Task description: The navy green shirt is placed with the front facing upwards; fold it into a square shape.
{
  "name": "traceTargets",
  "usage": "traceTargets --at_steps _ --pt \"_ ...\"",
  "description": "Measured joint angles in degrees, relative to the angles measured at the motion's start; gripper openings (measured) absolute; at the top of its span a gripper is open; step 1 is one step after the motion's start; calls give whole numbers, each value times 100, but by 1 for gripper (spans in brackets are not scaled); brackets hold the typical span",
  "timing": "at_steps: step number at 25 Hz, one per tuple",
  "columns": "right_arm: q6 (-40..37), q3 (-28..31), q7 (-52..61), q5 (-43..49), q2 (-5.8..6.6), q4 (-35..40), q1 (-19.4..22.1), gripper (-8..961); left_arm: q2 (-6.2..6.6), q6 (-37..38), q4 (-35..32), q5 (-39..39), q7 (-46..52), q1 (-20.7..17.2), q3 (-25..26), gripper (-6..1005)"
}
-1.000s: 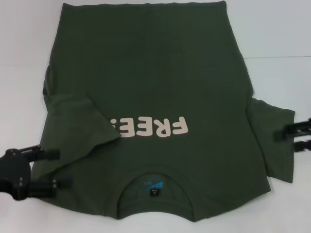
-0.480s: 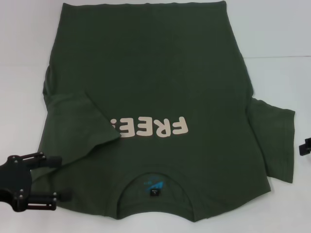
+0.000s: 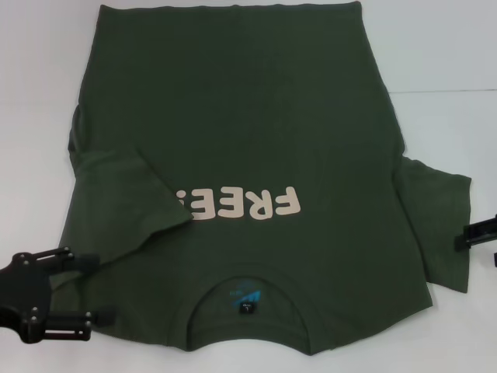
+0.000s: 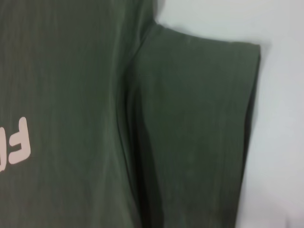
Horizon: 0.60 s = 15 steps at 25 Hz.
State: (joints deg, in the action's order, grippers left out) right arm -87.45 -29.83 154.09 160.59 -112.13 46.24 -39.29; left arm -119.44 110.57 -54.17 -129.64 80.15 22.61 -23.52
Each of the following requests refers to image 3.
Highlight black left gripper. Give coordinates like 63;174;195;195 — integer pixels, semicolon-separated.
0;246;118;344

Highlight dark green FREE shirt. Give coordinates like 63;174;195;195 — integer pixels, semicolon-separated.
48;2;474;350

